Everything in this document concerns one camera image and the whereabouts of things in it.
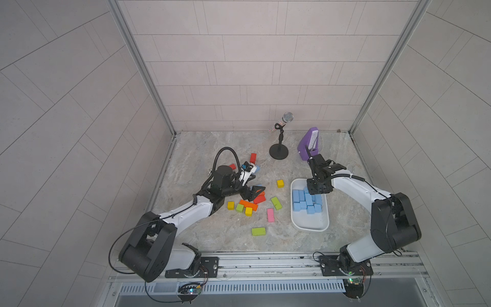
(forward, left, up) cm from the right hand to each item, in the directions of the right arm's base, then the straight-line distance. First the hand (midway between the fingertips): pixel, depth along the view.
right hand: (313, 188), depth 90 cm
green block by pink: (-6, +18, -1) cm, 19 cm away
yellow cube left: (-6, +39, +1) cm, 40 cm away
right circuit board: (-38, -6, -5) cm, 39 cm away
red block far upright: (+20, +28, +1) cm, 34 cm away
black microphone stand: (+25, +12, -2) cm, 28 cm away
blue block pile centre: (-9, +9, -1) cm, 13 cm away
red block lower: (-2, +26, -2) cm, 26 cm away
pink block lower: (-11, +21, -2) cm, 24 cm away
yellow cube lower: (-10, +31, 0) cm, 32 cm away
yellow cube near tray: (+4, +15, -1) cm, 15 cm away
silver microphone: (+22, +11, +26) cm, 36 cm away
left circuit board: (-36, +52, 0) cm, 64 cm away
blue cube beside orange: (-10, +3, -1) cm, 11 cm away
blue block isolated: (-5, -1, 0) cm, 6 cm away
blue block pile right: (-8, +6, 0) cm, 10 cm away
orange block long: (-6, +31, 0) cm, 32 cm away
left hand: (-1, +25, +11) cm, 27 cm away
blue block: (-5, +9, 0) cm, 10 cm away
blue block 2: (-3, +6, -1) cm, 7 cm away
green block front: (-18, +28, -2) cm, 33 cm away
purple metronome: (+21, -2, +6) cm, 22 cm away
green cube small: (-8, +35, 0) cm, 36 cm away
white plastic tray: (-14, +8, -2) cm, 16 cm away
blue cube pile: (-10, 0, 0) cm, 10 cm away
